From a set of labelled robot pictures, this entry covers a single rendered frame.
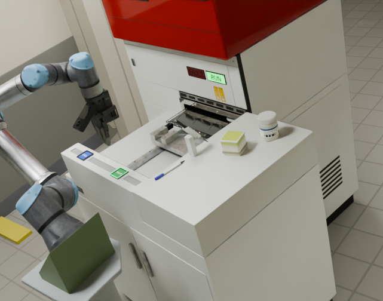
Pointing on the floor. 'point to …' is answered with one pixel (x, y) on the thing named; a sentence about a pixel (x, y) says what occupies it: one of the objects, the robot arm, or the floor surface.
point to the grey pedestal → (97, 289)
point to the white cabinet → (228, 252)
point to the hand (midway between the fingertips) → (106, 143)
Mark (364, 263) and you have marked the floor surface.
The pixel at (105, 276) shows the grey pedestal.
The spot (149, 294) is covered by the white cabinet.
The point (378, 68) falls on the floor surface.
